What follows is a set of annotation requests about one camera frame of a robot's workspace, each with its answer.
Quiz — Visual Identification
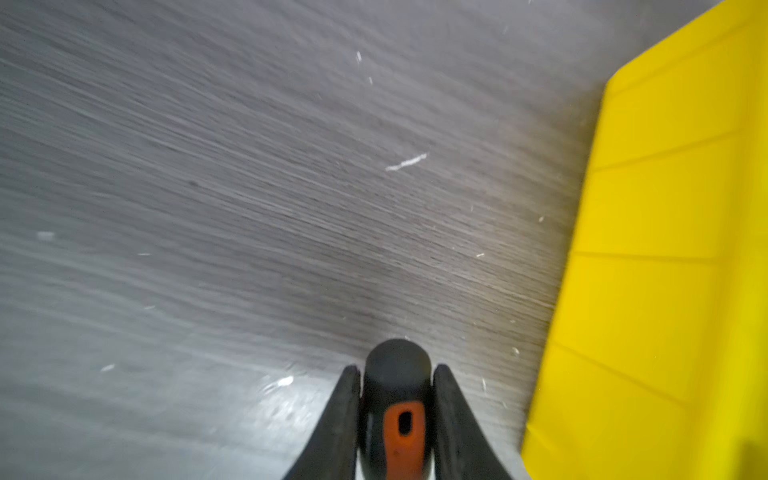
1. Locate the orange black screwdriver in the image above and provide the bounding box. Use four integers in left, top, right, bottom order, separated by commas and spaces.
358, 339, 433, 479

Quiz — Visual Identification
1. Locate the yellow plastic bin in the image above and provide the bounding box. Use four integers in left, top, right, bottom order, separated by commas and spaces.
522, 1, 767, 479

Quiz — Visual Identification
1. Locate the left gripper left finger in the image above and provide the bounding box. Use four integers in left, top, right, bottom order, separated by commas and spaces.
284, 365, 361, 480

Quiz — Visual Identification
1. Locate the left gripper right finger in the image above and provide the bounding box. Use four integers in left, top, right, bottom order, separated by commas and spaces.
433, 364, 513, 480

